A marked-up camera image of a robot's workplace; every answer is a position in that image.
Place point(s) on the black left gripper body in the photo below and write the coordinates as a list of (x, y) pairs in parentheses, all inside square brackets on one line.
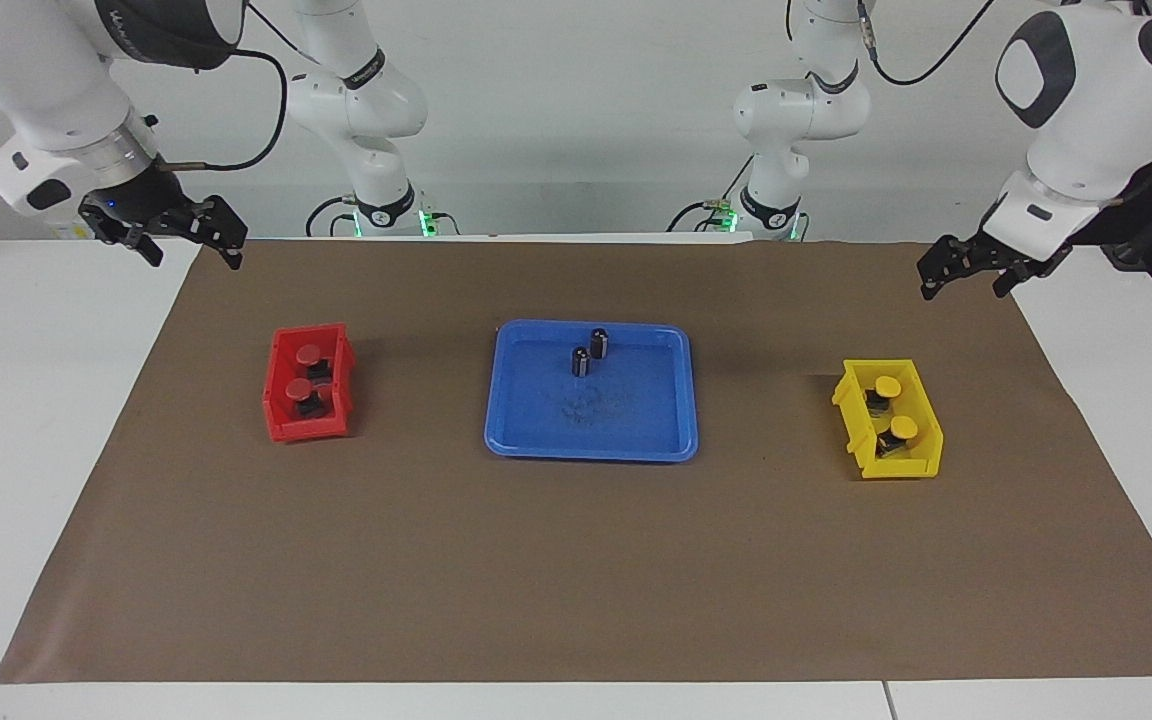
[(1021, 254)]

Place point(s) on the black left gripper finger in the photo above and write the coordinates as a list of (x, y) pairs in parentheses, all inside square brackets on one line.
[(1018, 277), (951, 258)]

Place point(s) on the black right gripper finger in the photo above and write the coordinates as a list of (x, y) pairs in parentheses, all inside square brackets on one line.
[(146, 248), (224, 228)]

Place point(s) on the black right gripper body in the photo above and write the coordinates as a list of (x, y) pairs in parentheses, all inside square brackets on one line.
[(131, 205)]

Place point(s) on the yellow push button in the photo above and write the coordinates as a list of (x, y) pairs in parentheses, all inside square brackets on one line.
[(903, 426), (886, 385)]

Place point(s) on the red push button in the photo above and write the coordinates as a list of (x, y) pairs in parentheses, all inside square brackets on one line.
[(299, 388), (309, 355)]

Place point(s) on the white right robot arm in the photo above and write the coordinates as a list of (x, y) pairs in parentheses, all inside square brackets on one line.
[(36, 90)]

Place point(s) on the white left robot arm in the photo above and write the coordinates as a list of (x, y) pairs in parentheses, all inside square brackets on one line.
[(1106, 110)]

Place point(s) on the yellow plastic bin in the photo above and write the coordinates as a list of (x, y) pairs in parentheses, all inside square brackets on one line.
[(926, 440)]

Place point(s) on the green lit base connector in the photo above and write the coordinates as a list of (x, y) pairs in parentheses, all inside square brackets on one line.
[(724, 215), (426, 221)]

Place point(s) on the red plastic bin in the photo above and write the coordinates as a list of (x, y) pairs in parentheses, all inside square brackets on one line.
[(281, 425)]

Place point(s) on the black cylindrical capacitor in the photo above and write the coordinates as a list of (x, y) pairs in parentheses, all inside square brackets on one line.
[(581, 362), (599, 343)]

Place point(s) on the blue plastic tray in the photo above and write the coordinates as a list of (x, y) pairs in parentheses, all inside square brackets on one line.
[(536, 420)]

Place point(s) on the brown table mat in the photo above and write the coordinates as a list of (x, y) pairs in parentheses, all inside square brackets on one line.
[(436, 560)]

